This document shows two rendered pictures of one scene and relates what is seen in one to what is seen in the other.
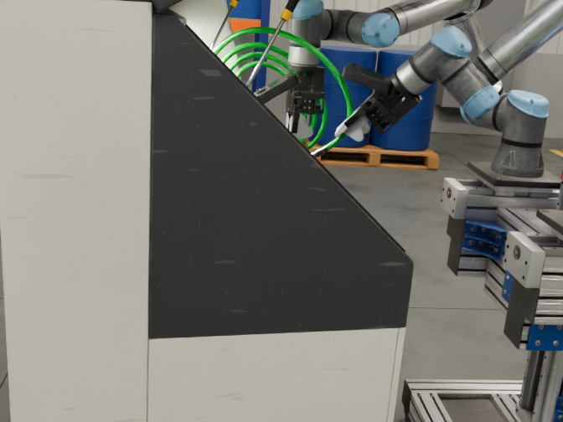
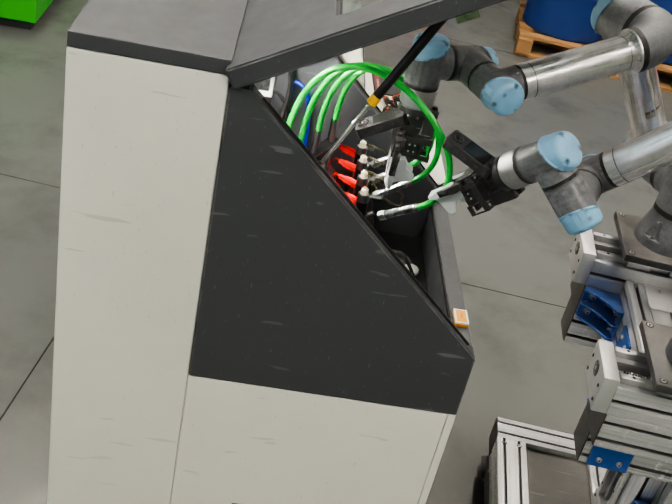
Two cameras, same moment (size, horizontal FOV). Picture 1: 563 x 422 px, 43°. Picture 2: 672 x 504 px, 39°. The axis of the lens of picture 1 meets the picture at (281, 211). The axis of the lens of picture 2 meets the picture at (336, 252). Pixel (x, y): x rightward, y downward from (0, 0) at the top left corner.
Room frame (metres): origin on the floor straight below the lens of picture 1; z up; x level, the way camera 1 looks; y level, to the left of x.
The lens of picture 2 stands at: (-0.16, -0.19, 2.13)
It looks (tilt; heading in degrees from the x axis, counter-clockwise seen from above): 32 degrees down; 8
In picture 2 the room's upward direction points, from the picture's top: 13 degrees clockwise
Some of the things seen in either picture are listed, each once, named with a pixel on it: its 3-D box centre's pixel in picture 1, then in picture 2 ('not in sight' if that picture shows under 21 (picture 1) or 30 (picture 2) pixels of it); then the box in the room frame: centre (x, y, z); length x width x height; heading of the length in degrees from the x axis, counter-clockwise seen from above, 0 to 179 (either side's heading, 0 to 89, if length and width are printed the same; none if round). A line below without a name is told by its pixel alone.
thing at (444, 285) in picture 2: not in sight; (441, 291); (1.80, -0.20, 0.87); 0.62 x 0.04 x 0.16; 14
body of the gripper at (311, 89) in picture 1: (304, 90); (412, 129); (1.76, -0.04, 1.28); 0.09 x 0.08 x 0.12; 104
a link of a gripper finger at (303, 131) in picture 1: (301, 133); (400, 175); (1.75, -0.04, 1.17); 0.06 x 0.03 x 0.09; 104
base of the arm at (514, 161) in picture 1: (519, 155); (671, 224); (2.06, -0.69, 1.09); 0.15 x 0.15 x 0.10
